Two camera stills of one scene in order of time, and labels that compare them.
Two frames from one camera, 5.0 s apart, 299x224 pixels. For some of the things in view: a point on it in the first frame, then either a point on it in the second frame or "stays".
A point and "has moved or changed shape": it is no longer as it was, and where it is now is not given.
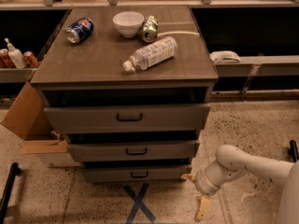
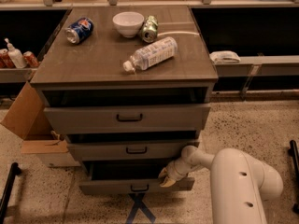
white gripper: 201,182 -> 173,172
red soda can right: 30,60 stays
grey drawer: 135,174 has moved or changed shape
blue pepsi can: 79,30 stays
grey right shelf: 260,66 stays
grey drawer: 135,118 stays
